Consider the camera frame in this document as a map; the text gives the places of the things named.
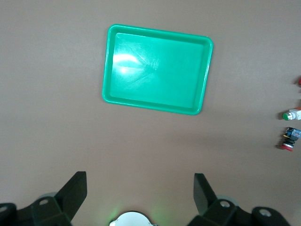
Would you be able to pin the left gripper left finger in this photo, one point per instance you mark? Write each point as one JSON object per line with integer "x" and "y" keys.
{"x": 68, "y": 200}

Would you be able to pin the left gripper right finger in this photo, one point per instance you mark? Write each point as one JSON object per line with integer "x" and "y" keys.
{"x": 204, "y": 200}

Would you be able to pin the green-capped white push button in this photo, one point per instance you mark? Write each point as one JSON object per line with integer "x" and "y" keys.
{"x": 292, "y": 115}

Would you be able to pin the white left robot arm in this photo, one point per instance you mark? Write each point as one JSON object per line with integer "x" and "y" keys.
{"x": 131, "y": 219}

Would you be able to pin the red-capped black push button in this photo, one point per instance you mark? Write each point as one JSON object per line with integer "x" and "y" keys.
{"x": 299, "y": 81}
{"x": 290, "y": 137}

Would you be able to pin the brown table mat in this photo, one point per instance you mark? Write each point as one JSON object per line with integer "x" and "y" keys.
{"x": 47, "y": 94}

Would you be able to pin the green plastic tray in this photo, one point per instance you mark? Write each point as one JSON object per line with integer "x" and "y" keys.
{"x": 155, "y": 70}

